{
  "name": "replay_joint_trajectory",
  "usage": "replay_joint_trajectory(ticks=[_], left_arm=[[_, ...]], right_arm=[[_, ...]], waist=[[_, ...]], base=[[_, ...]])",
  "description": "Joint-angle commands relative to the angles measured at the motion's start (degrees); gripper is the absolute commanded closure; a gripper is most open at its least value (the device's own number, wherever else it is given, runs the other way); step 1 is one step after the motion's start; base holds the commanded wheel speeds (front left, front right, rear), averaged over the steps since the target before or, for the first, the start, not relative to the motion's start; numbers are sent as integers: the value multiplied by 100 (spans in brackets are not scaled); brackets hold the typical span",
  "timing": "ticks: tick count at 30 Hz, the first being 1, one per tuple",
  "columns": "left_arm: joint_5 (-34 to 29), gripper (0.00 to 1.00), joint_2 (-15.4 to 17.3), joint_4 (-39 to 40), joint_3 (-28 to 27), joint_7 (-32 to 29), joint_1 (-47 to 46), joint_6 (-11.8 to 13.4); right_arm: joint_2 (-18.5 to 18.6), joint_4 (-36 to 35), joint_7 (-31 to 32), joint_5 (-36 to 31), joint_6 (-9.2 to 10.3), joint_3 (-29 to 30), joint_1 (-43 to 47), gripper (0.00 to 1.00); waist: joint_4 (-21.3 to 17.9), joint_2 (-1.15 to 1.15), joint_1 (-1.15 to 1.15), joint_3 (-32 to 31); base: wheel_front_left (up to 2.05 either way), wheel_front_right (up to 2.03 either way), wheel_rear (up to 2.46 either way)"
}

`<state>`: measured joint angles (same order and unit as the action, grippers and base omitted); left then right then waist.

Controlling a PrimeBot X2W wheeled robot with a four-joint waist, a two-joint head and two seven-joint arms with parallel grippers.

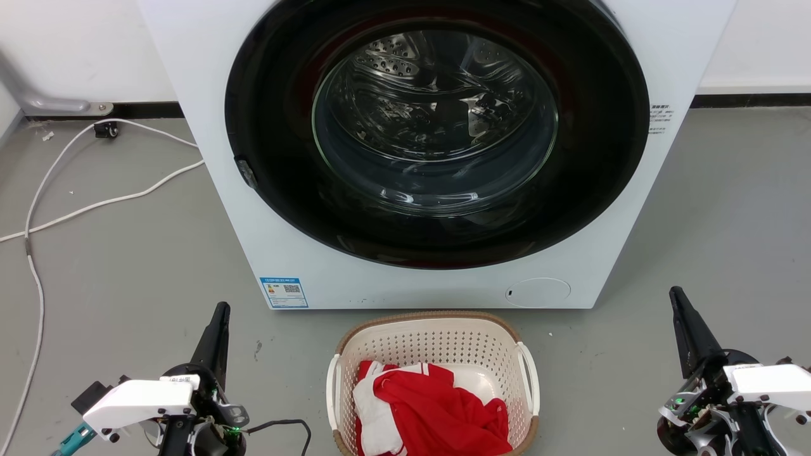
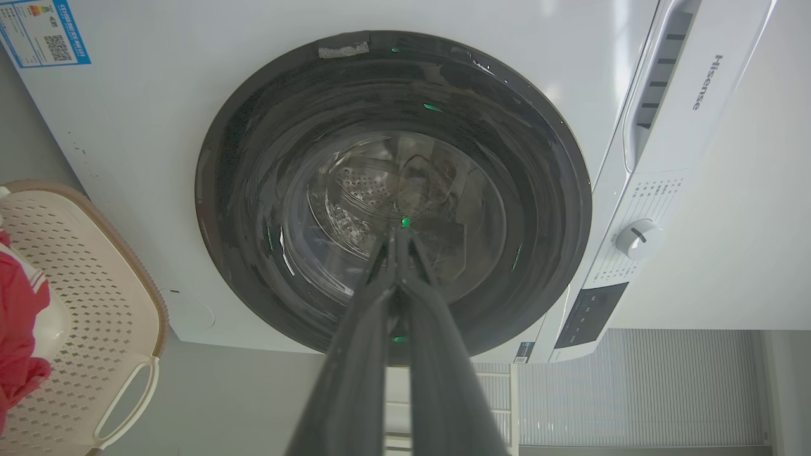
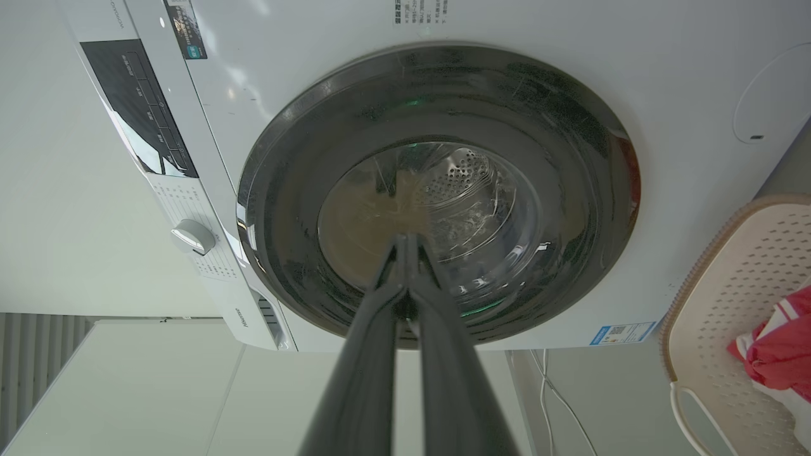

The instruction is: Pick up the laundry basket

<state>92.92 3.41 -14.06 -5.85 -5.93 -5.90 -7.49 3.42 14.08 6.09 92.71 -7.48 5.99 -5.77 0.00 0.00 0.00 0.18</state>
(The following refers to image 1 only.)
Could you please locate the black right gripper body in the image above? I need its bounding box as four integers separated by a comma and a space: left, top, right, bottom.
656, 348, 786, 456

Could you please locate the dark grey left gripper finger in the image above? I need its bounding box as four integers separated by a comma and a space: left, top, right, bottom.
189, 302, 231, 388

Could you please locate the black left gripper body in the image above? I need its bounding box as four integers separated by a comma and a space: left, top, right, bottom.
156, 364, 250, 456

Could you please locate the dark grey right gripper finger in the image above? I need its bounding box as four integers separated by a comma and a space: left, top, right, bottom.
669, 286, 725, 379

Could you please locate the white perforated plastic laundry basket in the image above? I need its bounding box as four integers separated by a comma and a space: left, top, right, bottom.
326, 310, 540, 456

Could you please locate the blue energy label sticker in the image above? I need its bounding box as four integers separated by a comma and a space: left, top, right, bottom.
260, 276, 309, 309

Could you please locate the teal connector piece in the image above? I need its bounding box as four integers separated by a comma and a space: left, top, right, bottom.
51, 423, 97, 456

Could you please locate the round white filter cover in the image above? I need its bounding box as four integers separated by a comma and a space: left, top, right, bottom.
505, 277, 572, 309

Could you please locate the round black glass washer door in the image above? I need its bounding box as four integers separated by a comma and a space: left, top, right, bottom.
224, 0, 651, 270

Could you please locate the small printed text sticker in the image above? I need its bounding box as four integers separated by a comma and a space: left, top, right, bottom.
649, 104, 675, 135

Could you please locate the red and white garment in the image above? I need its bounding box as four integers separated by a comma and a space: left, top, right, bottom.
352, 360, 514, 456

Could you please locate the white front-load washing machine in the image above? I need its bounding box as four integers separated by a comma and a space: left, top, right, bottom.
136, 0, 739, 311

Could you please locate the grey drain pipe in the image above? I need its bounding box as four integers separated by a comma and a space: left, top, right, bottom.
0, 51, 115, 117

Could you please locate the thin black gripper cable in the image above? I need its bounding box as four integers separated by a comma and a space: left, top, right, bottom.
245, 419, 312, 456

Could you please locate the dark grey door latch handle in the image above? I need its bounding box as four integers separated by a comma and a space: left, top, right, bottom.
234, 156, 259, 189

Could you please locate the white hose cable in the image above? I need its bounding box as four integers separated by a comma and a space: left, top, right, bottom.
0, 160, 205, 244

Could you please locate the long white power cable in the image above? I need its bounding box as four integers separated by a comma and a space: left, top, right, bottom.
0, 118, 199, 456

